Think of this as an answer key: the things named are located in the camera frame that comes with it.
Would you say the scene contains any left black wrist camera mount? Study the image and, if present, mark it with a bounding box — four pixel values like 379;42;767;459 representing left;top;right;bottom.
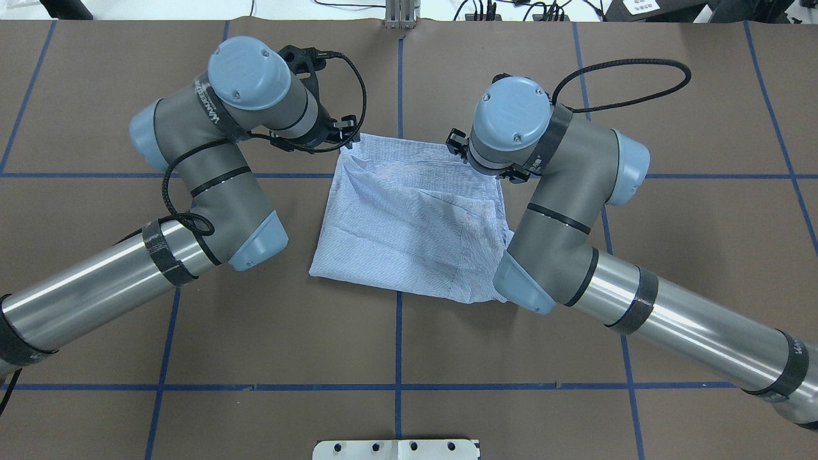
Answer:
277;45;338;100

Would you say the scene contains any aluminium frame post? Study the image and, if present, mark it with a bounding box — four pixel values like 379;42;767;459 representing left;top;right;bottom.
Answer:
385;0;421;29

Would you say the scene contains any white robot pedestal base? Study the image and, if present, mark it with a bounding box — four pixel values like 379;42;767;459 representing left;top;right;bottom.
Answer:
312;439;481;459

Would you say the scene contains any black cable bundle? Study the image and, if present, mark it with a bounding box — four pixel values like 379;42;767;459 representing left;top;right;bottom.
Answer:
452;0;605;22

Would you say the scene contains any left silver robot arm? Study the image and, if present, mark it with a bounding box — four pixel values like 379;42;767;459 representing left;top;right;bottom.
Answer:
1;36;363;378

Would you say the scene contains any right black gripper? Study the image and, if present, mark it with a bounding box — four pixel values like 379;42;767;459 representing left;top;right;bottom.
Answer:
446;128;531;184

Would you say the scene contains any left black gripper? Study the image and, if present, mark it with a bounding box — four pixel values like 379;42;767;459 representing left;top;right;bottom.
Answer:
272;112;360;153

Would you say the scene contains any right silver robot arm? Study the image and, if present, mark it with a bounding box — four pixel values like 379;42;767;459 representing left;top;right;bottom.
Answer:
446;73;817;431

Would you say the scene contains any light blue striped shirt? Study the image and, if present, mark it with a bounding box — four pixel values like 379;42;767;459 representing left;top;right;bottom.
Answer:
309;134;513;305

